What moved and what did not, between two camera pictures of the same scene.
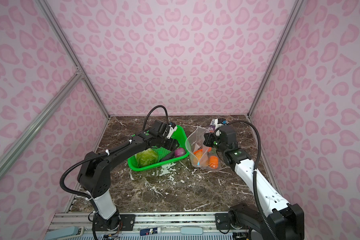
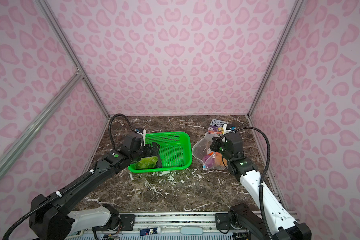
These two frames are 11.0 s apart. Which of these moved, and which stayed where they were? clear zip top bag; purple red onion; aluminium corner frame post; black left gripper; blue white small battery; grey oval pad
Moved: clear zip top bag; purple red onion; black left gripper
Stayed: grey oval pad; blue white small battery; aluminium corner frame post
